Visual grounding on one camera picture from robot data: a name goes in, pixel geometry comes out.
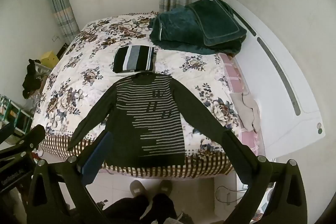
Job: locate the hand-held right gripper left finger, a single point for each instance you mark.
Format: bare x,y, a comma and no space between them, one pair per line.
92,161

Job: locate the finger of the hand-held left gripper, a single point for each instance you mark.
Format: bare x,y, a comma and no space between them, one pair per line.
31,136

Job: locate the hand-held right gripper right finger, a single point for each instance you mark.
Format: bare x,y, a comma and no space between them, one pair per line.
237,158

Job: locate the dark striped long-sleeve sweater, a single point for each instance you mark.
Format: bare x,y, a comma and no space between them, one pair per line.
157,121

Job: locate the green storage shelf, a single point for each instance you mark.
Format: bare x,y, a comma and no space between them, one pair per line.
18,113

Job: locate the beige cloth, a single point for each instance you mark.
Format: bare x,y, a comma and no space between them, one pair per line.
249,108

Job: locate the grey slipper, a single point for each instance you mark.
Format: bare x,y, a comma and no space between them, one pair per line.
139,188
166,187

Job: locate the black cloth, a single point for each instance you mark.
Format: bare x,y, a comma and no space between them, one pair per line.
31,79

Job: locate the white plastic basket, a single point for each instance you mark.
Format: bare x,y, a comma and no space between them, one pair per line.
45,74

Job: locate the white bed headboard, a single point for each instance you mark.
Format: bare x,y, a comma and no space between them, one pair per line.
283,98

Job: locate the yellow box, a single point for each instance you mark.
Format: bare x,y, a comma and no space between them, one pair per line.
49,59

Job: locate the floral bed quilt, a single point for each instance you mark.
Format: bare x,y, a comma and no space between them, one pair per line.
86,77

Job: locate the pink checked bed sheet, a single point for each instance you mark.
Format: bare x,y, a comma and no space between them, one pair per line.
233,77

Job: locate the person's right leg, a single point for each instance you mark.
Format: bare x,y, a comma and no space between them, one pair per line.
164,207

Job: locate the folded black grey striped sweater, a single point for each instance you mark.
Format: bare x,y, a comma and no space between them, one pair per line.
134,58

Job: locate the dark green plush pillow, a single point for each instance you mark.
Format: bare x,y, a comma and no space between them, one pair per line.
218,22

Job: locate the dark green plush blanket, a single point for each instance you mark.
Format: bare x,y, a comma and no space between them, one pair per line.
173,29

